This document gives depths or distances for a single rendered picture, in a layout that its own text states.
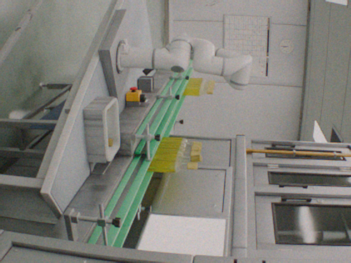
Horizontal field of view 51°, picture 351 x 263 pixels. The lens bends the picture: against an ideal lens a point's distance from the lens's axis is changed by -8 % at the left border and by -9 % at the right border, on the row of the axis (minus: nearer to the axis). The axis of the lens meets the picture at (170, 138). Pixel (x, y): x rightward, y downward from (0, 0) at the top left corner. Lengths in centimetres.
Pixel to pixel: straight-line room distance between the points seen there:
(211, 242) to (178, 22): 640
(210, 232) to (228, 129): 655
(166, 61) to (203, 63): 16
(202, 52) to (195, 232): 77
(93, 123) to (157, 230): 48
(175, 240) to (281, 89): 651
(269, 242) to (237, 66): 76
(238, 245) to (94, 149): 66
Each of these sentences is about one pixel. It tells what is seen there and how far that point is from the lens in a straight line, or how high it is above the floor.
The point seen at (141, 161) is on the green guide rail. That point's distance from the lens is 176.
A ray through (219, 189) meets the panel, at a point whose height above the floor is 126.
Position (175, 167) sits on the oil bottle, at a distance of 178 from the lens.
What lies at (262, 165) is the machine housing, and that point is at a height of 149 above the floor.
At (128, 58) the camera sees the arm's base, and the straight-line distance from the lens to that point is 178.
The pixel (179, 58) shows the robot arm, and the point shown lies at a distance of 174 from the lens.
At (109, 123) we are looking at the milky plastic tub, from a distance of 169.
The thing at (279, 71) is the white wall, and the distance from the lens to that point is 776.
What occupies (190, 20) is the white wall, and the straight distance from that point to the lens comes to 761.
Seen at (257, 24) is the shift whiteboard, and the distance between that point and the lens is 756.
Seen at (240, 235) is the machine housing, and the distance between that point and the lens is 157.
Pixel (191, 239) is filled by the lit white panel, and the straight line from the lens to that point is 153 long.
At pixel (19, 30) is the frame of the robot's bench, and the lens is 218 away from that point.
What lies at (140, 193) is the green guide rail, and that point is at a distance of 165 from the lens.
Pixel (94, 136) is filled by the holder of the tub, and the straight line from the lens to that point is 155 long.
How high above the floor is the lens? 130
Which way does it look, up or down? 8 degrees down
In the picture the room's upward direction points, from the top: 93 degrees clockwise
